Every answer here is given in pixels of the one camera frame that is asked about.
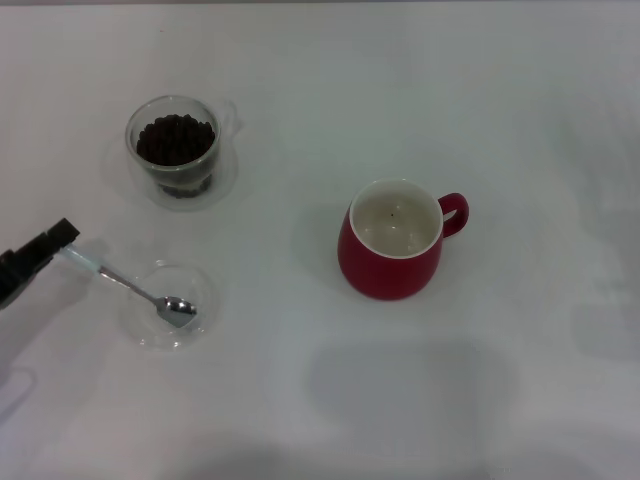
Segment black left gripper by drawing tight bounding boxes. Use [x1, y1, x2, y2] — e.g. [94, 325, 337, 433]
[0, 217, 82, 312]

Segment blue-handled metal spoon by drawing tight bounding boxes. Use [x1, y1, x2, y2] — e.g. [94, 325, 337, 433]
[56, 243, 198, 329]

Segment red mug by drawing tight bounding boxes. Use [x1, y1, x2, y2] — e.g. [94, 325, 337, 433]
[336, 178, 471, 302]

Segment dark roasted coffee beans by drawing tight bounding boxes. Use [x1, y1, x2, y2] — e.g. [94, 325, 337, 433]
[135, 113, 217, 198]

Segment small clear glass dish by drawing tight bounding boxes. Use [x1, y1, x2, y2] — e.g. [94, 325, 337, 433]
[119, 258, 220, 352]

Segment double-wall glass cup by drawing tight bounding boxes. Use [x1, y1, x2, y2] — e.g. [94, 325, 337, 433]
[124, 94, 246, 200]

